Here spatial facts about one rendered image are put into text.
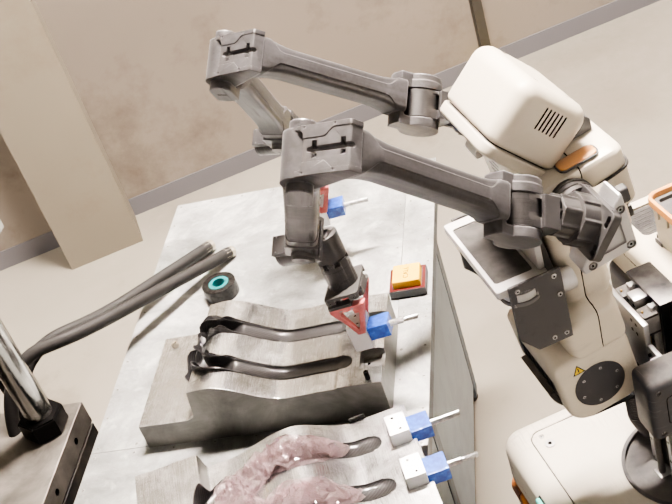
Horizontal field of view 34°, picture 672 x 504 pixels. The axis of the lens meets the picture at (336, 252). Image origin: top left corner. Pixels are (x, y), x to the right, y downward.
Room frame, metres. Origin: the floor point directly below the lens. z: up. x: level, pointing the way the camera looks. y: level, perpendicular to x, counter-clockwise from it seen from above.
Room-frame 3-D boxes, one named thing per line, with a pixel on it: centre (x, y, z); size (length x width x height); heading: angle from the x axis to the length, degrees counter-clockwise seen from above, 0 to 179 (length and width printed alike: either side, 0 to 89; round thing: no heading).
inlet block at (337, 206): (2.09, -0.04, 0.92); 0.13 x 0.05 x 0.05; 78
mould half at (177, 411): (1.72, 0.20, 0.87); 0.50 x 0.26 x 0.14; 74
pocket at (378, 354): (1.60, 0.00, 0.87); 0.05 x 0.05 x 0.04; 74
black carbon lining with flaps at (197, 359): (1.70, 0.19, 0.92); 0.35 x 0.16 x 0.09; 74
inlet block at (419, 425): (1.42, -0.05, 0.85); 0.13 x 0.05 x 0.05; 91
